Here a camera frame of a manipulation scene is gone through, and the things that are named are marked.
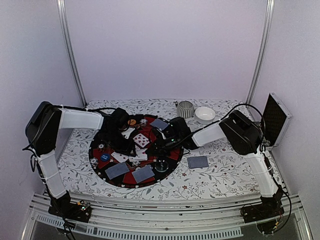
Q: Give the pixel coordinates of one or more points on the aluminium frame post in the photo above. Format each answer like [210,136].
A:
[270,4]
[61,7]

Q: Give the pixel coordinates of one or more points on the king of diamonds card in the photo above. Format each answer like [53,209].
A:
[140,155]

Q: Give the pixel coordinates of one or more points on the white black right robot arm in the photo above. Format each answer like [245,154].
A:
[246,139]

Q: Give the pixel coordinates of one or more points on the red black chip stack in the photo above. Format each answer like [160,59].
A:
[101,148]

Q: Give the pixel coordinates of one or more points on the left aluminium frame post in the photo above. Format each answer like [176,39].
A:
[61,7]

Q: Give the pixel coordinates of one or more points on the orange big blind button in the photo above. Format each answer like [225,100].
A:
[132,122]

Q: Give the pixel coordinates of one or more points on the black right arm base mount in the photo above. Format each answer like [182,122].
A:
[270,220]

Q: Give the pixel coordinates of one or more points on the right aluminium frame post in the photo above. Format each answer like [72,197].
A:
[270,4]

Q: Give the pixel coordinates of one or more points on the hearts number card face-up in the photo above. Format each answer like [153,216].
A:
[141,140]

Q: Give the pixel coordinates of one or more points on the blue playing card deck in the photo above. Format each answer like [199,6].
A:
[197,162]

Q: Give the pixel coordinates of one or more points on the white ceramic bowl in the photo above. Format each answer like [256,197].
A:
[204,115]

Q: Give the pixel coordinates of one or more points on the aluminium poker chip case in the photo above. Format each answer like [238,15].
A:
[277,118]

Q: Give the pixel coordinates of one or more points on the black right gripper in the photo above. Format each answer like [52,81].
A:
[161,149]

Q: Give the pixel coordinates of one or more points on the striped grey ceramic mug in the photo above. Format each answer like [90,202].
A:
[184,109]

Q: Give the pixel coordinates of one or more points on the round red black poker mat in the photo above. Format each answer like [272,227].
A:
[127,180]

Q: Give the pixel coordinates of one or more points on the blue small blind button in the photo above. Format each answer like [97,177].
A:
[105,157]

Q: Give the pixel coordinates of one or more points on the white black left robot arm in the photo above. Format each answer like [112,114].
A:
[42,132]

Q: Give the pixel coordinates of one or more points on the face-down card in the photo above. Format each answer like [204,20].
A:
[117,170]
[159,124]
[143,174]

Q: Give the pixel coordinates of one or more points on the diamonds number card face-up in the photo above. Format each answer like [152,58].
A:
[119,157]

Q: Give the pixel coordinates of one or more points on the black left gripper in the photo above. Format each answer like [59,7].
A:
[127,149]

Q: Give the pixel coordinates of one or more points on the aluminium front rail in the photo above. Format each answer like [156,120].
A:
[200,219]

